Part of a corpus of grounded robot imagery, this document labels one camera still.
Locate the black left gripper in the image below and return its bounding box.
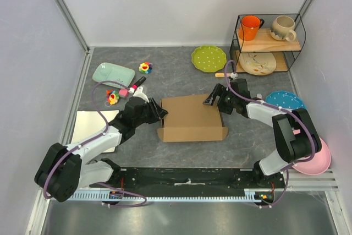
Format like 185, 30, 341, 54
134, 98, 168, 127

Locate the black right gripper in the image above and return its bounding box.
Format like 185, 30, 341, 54
203, 84, 238, 115

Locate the brown cardboard box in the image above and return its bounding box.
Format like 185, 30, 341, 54
157, 94, 229, 143

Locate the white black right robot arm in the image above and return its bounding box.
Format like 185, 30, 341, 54
203, 78, 322, 188

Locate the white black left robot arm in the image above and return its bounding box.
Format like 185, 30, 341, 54
34, 96, 168, 202

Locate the yellow highlighter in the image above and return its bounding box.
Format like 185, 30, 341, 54
215, 73, 225, 78

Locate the pink black highlighter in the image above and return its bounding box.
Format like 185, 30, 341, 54
129, 76, 146, 94

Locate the green dotted plate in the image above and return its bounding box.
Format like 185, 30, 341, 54
191, 45, 227, 73

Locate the pink eraser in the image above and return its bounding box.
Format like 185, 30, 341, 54
118, 89, 129, 98

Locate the rainbow flower toy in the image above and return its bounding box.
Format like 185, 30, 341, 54
139, 62, 152, 74

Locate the beige painted plate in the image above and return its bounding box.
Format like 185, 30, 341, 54
239, 53, 277, 75

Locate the light teal rectangular plate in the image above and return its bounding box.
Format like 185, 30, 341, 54
92, 62, 135, 89

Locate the blue dotted plate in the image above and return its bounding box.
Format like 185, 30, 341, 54
265, 90, 306, 110

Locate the white square plate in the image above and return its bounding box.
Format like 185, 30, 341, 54
67, 111, 120, 158

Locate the orange mug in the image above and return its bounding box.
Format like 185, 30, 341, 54
238, 15, 265, 41

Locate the beige ceramic mug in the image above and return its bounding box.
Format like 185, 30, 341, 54
270, 15, 297, 42

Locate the pink plate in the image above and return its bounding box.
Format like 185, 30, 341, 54
293, 138, 331, 176

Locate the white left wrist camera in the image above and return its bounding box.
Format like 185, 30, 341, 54
128, 85, 149, 102

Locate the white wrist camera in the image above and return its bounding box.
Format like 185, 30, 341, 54
230, 73, 238, 79
128, 85, 149, 102

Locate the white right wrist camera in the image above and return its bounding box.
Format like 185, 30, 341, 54
230, 73, 238, 79

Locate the black wire wooden shelf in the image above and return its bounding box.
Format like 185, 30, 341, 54
230, 13, 306, 73

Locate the grey cable duct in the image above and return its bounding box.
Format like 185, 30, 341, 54
68, 188, 261, 203

